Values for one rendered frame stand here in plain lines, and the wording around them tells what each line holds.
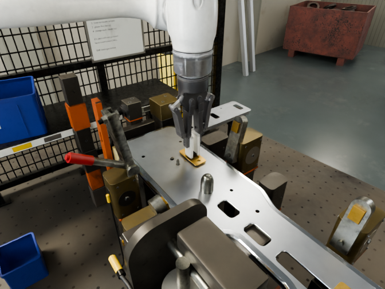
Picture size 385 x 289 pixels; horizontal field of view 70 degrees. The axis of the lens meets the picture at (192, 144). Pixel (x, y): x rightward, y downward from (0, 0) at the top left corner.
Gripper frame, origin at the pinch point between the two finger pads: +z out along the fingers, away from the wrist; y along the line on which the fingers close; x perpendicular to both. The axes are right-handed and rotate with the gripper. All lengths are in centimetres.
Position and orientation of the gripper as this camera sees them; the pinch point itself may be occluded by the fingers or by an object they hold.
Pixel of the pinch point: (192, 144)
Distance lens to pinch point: 75.7
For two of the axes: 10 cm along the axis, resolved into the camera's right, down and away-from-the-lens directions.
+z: 0.0, 8.3, 5.6
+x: 6.0, 4.5, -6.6
